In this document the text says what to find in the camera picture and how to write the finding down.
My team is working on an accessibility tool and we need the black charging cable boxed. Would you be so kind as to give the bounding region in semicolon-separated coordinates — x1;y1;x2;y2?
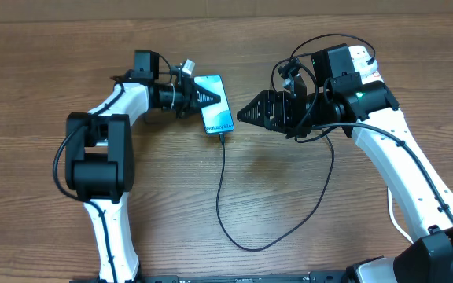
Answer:
215;32;377;252

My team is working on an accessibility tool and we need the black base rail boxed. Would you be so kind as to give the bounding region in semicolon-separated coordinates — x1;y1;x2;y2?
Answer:
68;270;353;283

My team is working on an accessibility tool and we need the white USB charger plug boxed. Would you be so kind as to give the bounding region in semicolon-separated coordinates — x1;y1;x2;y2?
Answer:
355;57;378;77

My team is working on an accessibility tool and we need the white power strip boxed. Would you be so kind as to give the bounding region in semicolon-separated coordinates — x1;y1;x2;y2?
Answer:
348;46;384;84

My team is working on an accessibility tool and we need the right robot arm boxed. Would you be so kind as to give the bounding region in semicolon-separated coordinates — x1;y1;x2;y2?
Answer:
237;44;453;282

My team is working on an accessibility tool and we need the blue Galaxy smartphone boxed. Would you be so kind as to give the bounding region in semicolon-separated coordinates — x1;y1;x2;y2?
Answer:
193;75;234;135

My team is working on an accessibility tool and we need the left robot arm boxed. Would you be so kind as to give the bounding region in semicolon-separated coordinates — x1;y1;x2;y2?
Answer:
55;50;226;282

